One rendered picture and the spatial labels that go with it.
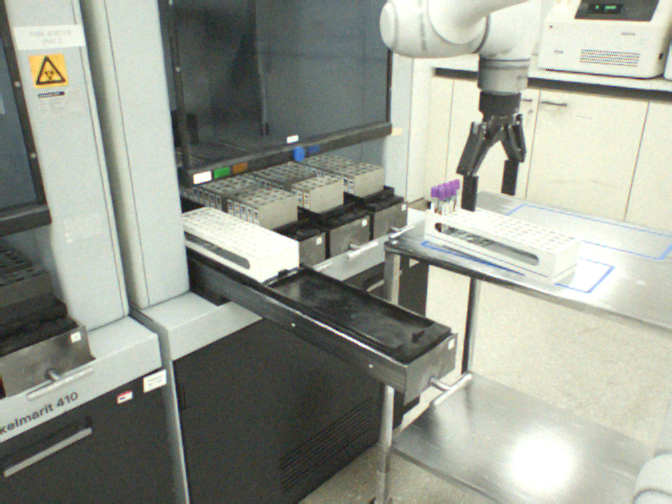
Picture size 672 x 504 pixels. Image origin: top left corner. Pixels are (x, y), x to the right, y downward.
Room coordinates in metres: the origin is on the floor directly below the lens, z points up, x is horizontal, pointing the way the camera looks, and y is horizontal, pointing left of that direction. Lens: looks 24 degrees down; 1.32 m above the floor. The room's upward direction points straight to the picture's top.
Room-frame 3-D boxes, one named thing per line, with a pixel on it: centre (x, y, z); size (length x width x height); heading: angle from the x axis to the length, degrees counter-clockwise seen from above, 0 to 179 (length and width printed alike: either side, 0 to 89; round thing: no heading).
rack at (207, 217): (1.15, 0.21, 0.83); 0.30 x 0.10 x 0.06; 46
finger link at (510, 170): (1.20, -0.36, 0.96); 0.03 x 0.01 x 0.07; 43
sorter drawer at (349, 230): (1.56, 0.19, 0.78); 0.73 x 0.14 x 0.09; 46
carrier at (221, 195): (1.38, 0.23, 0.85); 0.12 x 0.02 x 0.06; 137
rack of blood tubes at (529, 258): (1.13, -0.33, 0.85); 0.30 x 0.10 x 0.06; 43
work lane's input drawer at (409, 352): (1.02, 0.08, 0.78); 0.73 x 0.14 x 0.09; 46
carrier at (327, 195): (1.39, 0.02, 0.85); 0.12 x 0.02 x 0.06; 135
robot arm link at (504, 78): (1.15, -0.31, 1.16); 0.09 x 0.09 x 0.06
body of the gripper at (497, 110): (1.15, -0.31, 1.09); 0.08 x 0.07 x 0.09; 133
